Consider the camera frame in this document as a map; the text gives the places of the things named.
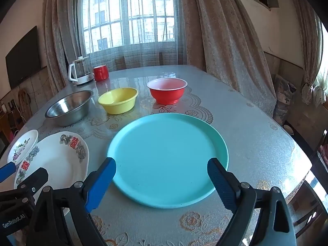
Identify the barred window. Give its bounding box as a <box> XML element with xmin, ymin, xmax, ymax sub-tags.
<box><xmin>74</xmin><ymin>0</ymin><xmax>180</xmax><ymax>54</ymax></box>

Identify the grey patterned bag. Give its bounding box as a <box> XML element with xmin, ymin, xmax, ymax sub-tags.
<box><xmin>272</xmin><ymin>74</ymin><xmax>298</xmax><ymax>126</ymax></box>

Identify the beige heavy curtain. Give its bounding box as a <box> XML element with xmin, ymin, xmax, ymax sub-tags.
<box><xmin>42</xmin><ymin>0</ymin><xmax>85</xmax><ymax>95</ymax></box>
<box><xmin>282</xmin><ymin>0</ymin><xmax>325</xmax><ymax>105</ymax></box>
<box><xmin>177</xmin><ymin>0</ymin><xmax>277</xmax><ymax>118</ymax></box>

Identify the red plastic bowl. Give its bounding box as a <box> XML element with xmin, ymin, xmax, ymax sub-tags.
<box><xmin>147</xmin><ymin>77</ymin><xmax>188</xmax><ymax>105</ymax></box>

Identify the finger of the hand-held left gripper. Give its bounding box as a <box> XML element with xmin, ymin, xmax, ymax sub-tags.
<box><xmin>0</xmin><ymin>161</ymin><xmax>17</xmax><ymax>183</ymax></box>
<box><xmin>0</xmin><ymin>167</ymin><xmax>49</xmax><ymax>205</ymax></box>

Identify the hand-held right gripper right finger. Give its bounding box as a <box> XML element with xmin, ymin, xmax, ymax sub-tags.
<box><xmin>206</xmin><ymin>157</ymin><xmax>299</xmax><ymax>246</ymax></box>

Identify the sheer white curtain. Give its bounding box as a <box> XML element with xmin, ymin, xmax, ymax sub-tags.
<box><xmin>73</xmin><ymin>0</ymin><xmax>187</xmax><ymax>72</ymax></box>

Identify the red mug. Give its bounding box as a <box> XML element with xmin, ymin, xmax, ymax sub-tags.
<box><xmin>93</xmin><ymin>65</ymin><xmax>109</xmax><ymax>82</ymax></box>

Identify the stainless steel bowl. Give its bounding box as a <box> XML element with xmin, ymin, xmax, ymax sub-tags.
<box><xmin>45</xmin><ymin>90</ymin><xmax>94</xmax><ymax>127</ymax></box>

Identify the yellow plastic bowl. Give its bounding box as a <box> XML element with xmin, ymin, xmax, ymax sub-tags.
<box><xmin>98</xmin><ymin>87</ymin><xmax>139</xmax><ymax>115</ymax></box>

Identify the white glass electric kettle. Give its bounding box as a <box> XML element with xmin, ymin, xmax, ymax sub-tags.
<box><xmin>68</xmin><ymin>56</ymin><xmax>95</xmax><ymax>86</ymax></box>

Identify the dark wooden chair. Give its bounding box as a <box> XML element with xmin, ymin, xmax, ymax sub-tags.
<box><xmin>287</xmin><ymin>129</ymin><xmax>328</xmax><ymax>239</ymax></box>

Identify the small white floral plate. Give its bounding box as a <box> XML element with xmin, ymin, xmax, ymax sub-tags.
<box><xmin>7</xmin><ymin>129</ymin><xmax>39</xmax><ymax>166</ymax></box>

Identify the large white printed plate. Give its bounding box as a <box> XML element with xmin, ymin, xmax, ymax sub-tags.
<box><xmin>14</xmin><ymin>131</ymin><xmax>90</xmax><ymax>216</ymax></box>

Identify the black wall television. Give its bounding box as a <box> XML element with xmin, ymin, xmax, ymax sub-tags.
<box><xmin>6</xmin><ymin>26</ymin><xmax>42</xmax><ymax>90</ymax></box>

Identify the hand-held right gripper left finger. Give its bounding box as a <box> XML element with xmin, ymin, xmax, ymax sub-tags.
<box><xmin>27</xmin><ymin>157</ymin><xmax>117</xmax><ymax>246</ymax></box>

